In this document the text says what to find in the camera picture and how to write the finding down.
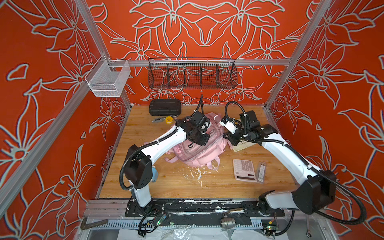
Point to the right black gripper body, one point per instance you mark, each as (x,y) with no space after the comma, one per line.
(235,137)

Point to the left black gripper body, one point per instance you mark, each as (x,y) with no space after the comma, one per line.
(200,137)

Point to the colourful picture book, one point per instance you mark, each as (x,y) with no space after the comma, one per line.
(242,145)

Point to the pink student backpack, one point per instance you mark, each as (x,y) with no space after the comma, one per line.
(200,156)

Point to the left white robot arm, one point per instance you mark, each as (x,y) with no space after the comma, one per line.
(137,170)

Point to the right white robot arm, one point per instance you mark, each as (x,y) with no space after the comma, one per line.
(317,187)

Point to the yellow tape roll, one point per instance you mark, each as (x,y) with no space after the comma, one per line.
(169,120)

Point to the pink desk calculator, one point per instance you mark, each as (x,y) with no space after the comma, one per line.
(244,170)

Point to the grey metal tool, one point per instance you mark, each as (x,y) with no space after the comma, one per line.
(158,120)

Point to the black plastic case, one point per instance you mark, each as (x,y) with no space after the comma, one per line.
(165,107)

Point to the light blue pencil sharpener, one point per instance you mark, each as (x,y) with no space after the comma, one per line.
(155,175)

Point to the metal pipe fitting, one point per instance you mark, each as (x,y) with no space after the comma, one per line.
(228,223)

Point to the rusty allen key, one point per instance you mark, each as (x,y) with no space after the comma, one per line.
(85,225)

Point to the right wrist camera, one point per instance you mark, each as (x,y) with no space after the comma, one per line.
(229,125)

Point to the black wire wall basket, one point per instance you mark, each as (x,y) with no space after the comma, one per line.
(192,73)

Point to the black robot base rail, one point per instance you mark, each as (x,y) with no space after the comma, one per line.
(208,211)

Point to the white wire wall basket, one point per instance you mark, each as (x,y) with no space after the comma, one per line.
(108,78)

